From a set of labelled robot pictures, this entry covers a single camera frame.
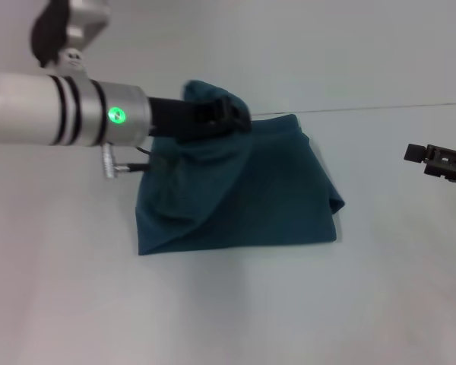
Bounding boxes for silver cable plug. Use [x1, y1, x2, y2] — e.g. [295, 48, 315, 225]
[100, 142, 152, 179]

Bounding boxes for teal blue FREE t-shirt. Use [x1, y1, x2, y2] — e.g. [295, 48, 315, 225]
[135, 78, 347, 257]

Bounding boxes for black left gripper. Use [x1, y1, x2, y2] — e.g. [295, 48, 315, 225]
[147, 94, 253, 144]

